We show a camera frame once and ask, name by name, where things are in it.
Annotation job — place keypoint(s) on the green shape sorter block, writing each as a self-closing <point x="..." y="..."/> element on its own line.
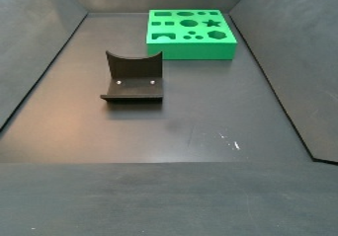
<point x="190" y="34"/>

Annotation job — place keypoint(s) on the black curved holder bracket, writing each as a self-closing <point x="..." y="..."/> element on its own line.
<point x="135" y="71"/>

